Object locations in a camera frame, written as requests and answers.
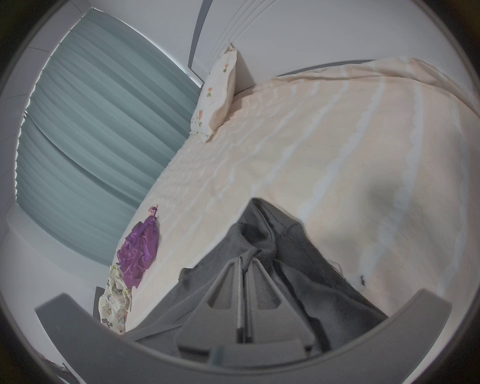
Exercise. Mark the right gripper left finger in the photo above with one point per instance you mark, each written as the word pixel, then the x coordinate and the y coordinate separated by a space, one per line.
pixel 221 318

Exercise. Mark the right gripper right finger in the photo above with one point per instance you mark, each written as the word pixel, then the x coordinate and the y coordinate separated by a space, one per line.
pixel 270 318

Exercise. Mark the black T-shirt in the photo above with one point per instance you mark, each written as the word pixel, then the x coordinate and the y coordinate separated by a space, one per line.
pixel 300 270

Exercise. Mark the bed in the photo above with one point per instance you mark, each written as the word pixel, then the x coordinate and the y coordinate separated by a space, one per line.
pixel 337 150

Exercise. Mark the purple satin garment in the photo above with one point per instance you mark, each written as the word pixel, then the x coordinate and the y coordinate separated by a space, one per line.
pixel 138 251

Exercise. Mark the white printed pyjama garment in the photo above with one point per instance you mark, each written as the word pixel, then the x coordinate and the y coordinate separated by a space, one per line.
pixel 114 300

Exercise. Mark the black chest of drawers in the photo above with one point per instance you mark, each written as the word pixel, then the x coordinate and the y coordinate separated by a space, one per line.
pixel 99 300

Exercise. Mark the white printed pillow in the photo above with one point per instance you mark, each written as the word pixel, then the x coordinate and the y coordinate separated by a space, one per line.
pixel 217 93

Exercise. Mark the blue-green curtain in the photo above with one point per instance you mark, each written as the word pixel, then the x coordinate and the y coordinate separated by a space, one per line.
pixel 93 131

